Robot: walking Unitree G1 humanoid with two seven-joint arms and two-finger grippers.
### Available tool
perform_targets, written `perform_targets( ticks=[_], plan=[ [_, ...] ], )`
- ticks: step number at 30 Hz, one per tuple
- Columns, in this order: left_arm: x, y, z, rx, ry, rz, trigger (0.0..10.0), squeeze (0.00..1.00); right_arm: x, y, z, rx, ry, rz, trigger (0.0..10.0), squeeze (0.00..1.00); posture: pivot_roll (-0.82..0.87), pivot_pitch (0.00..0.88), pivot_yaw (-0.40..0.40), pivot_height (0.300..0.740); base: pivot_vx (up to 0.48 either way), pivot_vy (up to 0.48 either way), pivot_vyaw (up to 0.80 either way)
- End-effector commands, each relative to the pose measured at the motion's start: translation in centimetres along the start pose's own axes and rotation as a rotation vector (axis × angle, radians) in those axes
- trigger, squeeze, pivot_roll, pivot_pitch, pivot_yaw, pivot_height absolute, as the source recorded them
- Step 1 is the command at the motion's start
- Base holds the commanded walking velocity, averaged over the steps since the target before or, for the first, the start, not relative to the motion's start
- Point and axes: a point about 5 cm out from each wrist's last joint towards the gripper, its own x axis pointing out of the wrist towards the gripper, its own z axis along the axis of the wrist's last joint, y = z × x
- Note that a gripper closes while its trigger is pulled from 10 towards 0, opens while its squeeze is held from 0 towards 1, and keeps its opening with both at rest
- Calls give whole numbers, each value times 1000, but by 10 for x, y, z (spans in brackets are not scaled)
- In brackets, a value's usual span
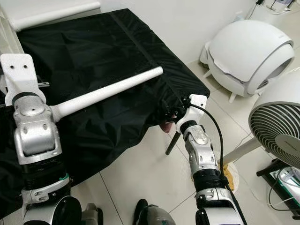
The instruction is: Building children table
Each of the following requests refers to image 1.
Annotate pink round object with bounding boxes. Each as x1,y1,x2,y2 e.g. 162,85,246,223
159,120,174,133

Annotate black table cloth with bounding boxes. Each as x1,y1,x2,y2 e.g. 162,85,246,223
0,8,210,218

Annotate grey metal pole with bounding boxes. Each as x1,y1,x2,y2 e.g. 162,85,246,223
222,137,262,165

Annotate yellow cloth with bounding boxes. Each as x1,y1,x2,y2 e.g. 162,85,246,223
222,162,236,190

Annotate white plastic chair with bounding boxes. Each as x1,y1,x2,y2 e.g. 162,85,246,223
199,20,296,103

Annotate white round bowl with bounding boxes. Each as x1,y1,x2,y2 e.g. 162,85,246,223
221,161,240,194

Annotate white grey floor fan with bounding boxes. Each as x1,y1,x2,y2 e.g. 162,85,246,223
248,69,300,170

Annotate grey robot foot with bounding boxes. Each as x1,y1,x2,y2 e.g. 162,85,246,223
134,199,177,225
82,204,105,225

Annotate black low stand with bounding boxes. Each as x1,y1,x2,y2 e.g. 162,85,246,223
257,158,300,221

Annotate green white box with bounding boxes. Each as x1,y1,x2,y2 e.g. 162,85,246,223
277,168,300,203

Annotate white electrical device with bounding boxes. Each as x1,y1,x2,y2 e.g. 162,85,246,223
265,0,300,12

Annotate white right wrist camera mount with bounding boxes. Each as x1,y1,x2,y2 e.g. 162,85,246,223
176,94,208,133

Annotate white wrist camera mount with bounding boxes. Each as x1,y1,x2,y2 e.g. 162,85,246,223
176,94,208,133
0,53,47,106

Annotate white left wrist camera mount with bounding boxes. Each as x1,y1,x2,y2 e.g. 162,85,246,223
0,53,47,106

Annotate white floor cable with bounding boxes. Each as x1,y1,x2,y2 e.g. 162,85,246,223
269,184,300,211

